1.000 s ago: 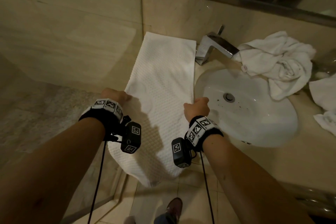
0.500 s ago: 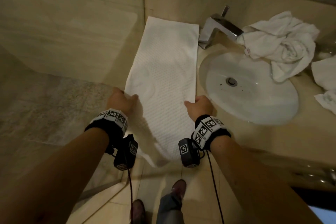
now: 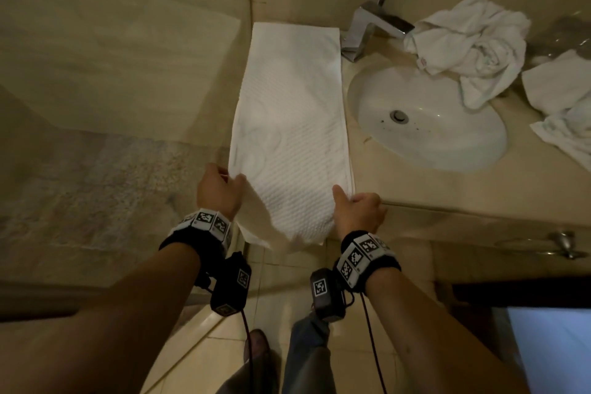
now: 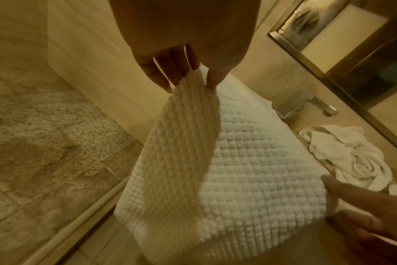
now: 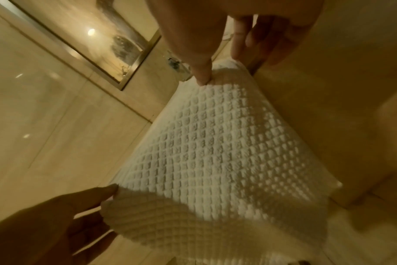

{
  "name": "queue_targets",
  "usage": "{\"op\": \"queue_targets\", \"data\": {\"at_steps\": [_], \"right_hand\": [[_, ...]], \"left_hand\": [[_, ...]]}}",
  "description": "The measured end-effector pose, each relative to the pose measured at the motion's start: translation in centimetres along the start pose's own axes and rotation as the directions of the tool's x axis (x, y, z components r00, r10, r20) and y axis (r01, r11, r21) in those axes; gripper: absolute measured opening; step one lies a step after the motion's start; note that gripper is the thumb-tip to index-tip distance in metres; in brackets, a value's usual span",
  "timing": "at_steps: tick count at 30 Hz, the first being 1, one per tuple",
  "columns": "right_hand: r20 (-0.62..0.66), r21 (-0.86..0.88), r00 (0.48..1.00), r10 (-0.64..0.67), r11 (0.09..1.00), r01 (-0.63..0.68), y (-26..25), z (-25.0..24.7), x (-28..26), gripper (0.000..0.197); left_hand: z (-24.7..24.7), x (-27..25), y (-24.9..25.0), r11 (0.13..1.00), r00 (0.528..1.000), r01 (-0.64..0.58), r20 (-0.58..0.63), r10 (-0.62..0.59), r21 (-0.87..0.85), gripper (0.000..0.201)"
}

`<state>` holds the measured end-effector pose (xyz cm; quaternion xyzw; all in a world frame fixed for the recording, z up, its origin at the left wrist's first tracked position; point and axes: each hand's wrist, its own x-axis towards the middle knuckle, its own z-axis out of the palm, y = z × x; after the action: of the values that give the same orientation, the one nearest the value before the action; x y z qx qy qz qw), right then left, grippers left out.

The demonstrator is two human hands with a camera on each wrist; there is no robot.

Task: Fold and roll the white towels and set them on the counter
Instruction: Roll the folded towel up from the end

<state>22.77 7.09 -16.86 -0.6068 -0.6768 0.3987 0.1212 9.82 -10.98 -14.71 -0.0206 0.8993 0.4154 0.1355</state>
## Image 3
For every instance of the person's right forearm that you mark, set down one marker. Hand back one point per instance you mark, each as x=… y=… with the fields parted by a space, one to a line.
x=429 y=338

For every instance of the person's left hand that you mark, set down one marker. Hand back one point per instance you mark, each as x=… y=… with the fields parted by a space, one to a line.
x=219 y=190

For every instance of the right marker wrist band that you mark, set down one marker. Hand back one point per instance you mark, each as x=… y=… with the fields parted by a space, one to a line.
x=365 y=260

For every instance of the white sink basin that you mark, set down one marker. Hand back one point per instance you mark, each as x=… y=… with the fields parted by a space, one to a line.
x=438 y=139

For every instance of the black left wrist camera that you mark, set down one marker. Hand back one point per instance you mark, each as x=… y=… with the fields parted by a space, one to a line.
x=231 y=287

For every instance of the person's grey trousers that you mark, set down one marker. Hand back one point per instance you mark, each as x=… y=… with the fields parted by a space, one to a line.
x=304 y=357

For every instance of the beige marble countertop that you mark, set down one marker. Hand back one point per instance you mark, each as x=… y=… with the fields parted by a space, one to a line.
x=508 y=186

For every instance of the left marker wrist band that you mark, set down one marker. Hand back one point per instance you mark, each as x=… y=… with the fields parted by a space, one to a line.
x=203 y=227

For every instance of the large white towel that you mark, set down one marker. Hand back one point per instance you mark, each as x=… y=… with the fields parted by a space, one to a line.
x=475 y=43

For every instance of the small white towel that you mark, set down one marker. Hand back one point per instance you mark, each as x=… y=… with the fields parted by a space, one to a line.
x=558 y=82
x=568 y=135

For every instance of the chrome sink drain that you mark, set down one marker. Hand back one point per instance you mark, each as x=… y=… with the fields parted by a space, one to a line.
x=399 y=116

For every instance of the white waffle towel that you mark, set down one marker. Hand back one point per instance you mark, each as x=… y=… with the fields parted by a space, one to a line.
x=291 y=121

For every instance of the marker wrist band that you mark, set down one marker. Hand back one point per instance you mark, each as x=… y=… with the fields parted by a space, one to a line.
x=203 y=227
x=365 y=260

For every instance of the chrome faucet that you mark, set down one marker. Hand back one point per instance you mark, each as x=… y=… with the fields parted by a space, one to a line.
x=365 y=24

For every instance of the person's brown shoe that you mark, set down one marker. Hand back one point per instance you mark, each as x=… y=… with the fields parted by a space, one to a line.
x=263 y=352

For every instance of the person's right hand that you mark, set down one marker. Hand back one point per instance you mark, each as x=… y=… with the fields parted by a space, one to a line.
x=362 y=213

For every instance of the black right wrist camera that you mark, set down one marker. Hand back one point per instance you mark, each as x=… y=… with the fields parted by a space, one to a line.
x=328 y=296

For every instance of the pale blue panel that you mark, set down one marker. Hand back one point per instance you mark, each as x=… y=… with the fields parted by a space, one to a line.
x=549 y=352

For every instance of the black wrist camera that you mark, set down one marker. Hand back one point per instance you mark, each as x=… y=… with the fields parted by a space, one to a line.
x=231 y=287
x=328 y=296

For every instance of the person's left forearm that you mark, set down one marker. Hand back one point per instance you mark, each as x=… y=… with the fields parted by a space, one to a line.
x=101 y=315

